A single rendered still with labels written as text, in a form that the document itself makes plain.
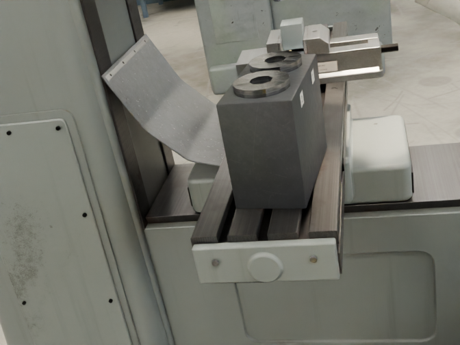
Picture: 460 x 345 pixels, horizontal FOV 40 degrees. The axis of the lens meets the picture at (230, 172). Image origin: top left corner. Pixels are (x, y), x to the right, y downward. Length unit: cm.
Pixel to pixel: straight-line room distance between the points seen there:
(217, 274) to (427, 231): 58
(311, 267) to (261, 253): 8
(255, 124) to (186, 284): 70
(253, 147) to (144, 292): 69
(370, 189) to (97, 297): 70
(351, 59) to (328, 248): 68
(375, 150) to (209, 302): 55
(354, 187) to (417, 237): 18
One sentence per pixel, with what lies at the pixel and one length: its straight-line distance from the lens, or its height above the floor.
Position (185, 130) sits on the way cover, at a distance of 145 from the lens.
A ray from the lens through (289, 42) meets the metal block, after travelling 154.
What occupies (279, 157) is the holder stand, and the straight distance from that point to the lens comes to 97.
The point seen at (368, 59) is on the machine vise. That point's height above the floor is 100.
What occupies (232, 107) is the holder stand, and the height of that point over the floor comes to 114.
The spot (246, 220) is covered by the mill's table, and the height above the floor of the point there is 96.
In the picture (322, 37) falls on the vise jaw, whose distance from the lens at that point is 152.
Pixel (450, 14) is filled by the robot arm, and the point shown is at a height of 115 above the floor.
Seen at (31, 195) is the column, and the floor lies 88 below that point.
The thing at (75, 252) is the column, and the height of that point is 72.
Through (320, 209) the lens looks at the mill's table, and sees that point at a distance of 100.
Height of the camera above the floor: 147
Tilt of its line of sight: 26 degrees down
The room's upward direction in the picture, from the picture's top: 11 degrees counter-clockwise
